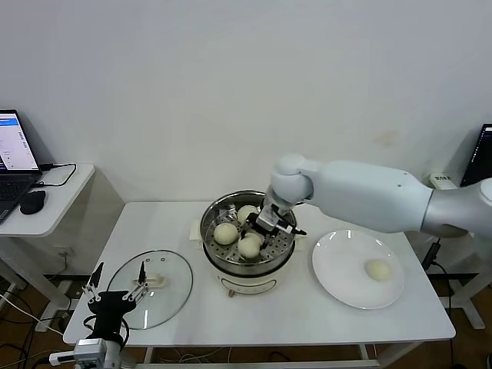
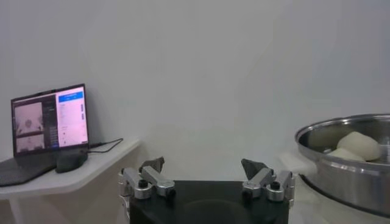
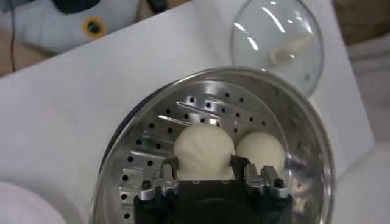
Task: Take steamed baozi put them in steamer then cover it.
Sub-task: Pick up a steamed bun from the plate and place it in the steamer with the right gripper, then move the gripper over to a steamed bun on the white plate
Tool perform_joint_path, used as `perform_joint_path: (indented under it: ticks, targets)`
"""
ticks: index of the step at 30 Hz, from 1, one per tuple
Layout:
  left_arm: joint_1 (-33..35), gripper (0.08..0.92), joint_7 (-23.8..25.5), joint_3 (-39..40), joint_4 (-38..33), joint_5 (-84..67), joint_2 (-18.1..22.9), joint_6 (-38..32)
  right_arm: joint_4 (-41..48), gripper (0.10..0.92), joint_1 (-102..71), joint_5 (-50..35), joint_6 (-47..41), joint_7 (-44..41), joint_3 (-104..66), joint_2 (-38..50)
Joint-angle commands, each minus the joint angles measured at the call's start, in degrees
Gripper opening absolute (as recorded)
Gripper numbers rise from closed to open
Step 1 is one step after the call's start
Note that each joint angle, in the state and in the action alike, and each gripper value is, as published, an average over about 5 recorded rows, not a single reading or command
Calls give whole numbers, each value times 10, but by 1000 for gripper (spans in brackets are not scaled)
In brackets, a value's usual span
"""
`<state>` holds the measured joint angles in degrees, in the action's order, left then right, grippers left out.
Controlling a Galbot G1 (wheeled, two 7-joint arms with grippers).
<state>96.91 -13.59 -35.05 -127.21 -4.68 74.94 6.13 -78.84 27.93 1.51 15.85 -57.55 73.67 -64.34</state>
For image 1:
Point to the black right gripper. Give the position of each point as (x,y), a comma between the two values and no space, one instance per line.
(277,230)

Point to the white table leg frame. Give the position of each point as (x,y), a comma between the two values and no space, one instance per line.
(269,365)

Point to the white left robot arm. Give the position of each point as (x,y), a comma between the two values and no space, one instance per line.
(113,357)

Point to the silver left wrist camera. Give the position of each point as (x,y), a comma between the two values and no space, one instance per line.
(90,348)

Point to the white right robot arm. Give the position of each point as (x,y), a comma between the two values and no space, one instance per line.
(365,192)

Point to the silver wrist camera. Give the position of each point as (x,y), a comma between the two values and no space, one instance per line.
(90,348)
(267,221)

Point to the laptop with dark screen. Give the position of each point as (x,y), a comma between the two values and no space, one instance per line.
(480,153)

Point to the white steamed baozi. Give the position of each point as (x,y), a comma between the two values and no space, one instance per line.
(250,248)
(225,233)
(377,269)
(244,213)

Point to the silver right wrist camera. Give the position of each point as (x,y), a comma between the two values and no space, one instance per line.
(267,221)

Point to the round glass pot lid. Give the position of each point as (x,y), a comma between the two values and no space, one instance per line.
(173,276)

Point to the black computer mouse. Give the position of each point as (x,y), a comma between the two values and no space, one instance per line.
(32,201)

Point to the white electric cooker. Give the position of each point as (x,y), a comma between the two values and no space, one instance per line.
(250,284)

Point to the white side table with mouse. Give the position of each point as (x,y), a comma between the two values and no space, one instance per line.
(65,200)

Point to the laptop with white screen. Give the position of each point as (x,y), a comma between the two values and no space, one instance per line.
(15,142)

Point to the white wall socket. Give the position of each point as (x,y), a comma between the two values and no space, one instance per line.
(65,252)

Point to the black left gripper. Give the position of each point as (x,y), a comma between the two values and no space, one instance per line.
(109,311)

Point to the white power strip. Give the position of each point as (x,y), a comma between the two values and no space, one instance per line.
(442,180)

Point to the round white plate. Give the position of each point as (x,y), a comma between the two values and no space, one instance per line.
(346,261)

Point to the stainless steel steamer basket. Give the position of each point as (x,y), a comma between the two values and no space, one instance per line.
(280,250)

